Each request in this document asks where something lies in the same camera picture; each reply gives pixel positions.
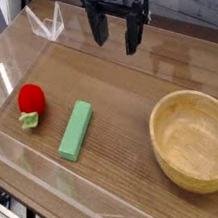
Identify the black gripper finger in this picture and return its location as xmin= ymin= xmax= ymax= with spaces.
xmin=125 ymin=13 xmax=144 ymax=56
xmin=86 ymin=3 xmax=109 ymax=47

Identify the green rectangular block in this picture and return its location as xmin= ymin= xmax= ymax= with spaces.
xmin=58 ymin=101 xmax=93 ymax=162

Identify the brown wooden bowl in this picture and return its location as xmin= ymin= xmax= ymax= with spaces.
xmin=149 ymin=90 xmax=218 ymax=194

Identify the red plush strawberry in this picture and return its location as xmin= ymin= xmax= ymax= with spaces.
xmin=17 ymin=83 xmax=46 ymax=130

